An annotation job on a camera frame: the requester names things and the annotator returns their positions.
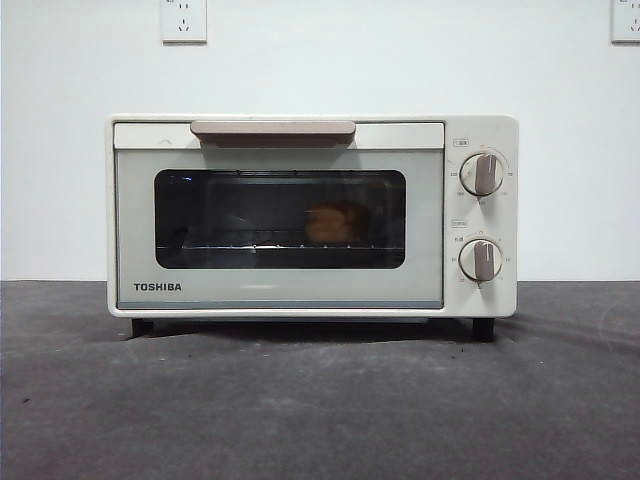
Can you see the golden bread loaf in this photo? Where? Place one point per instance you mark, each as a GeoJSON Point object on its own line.
{"type": "Point", "coordinates": [335, 225]}

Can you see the round cream oven knob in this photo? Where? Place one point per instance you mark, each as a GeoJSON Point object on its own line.
{"type": "Point", "coordinates": [481, 174]}
{"type": "Point", "coordinates": [480, 260]}

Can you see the cream Toshiba toaster oven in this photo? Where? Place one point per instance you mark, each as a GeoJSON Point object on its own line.
{"type": "Point", "coordinates": [482, 215]}

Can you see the white wall socket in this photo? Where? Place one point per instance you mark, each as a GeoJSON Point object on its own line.
{"type": "Point", "coordinates": [184, 20]}
{"type": "Point", "coordinates": [625, 22]}

